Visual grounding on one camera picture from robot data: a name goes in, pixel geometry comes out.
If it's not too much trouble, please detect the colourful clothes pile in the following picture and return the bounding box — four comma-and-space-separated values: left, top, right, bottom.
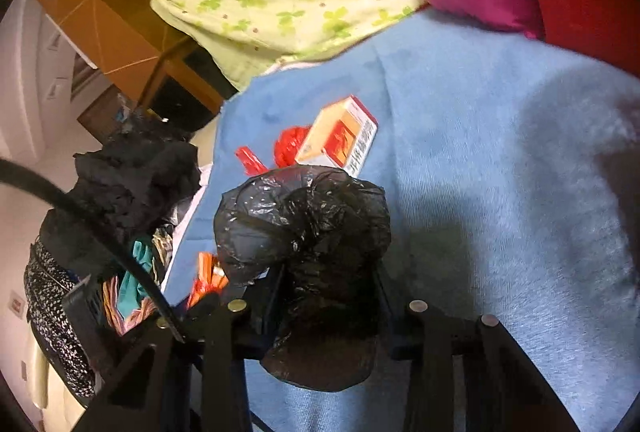
102, 222, 176, 335

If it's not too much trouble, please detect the orange snack wrapper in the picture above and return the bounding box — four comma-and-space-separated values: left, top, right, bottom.
187, 252, 231, 308

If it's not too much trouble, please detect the knotted red plastic bag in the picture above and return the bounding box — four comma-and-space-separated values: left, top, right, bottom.
235, 126, 313, 175

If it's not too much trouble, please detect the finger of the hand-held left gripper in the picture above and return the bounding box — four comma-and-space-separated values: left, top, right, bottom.
62, 276, 121, 378

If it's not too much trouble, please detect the white bedsheet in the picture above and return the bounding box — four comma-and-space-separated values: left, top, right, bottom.
162, 162, 221, 283

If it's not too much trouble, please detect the black polka dot cloth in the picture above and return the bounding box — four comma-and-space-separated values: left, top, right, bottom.
24, 239, 98, 398

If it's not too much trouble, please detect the blue blanket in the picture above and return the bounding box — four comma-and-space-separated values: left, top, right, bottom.
162, 9, 640, 432

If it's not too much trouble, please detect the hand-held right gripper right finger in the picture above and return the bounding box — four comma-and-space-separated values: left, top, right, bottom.
372, 262, 583, 432

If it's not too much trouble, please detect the yellow wooden cabinet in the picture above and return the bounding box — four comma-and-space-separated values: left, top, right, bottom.
25, 0, 226, 133

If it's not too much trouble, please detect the black plastic bag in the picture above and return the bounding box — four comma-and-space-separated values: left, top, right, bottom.
214, 164, 392, 393

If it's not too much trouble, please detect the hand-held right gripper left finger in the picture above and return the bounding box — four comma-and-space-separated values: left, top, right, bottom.
82, 262, 286, 432

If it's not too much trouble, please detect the orange and white medicine box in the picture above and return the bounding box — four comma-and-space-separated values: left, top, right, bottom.
295, 94, 378, 178

